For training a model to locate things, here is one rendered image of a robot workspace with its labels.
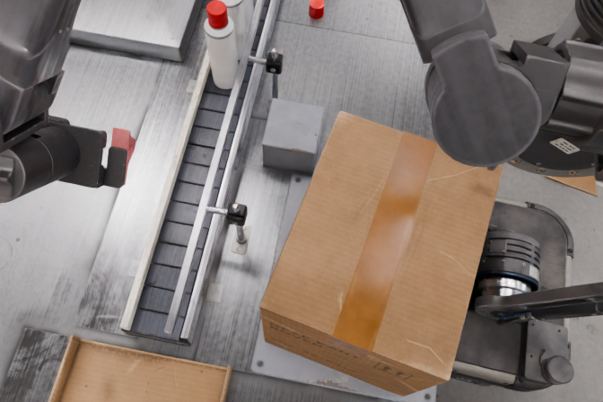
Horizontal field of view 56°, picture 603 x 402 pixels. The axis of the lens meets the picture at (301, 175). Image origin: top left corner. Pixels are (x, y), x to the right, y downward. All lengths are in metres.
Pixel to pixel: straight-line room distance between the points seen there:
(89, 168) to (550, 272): 1.41
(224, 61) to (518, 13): 1.74
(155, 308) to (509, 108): 0.70
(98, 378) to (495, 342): 1.07
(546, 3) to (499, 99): 2.26
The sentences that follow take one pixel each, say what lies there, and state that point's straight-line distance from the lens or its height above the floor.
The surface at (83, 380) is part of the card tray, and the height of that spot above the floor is 0.83.
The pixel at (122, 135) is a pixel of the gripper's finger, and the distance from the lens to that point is 0.68.
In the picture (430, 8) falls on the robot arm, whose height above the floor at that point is 1.50.
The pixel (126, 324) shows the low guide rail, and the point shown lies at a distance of 0.95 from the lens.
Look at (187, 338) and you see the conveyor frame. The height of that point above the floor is 0.88.
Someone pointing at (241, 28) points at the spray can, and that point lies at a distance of 1.09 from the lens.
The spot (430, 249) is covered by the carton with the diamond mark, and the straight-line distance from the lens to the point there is 0.75.
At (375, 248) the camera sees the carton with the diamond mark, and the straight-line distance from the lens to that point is 0.74.
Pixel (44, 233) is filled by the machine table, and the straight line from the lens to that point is 1.12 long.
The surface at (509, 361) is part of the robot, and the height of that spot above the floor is 0.24.
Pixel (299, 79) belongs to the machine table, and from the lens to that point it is 1.19.
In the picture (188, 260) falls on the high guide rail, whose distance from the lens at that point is 0.90.
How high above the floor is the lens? 1.82
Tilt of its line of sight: 65 degrees down
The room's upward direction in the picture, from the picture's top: 5 degrees clockwise
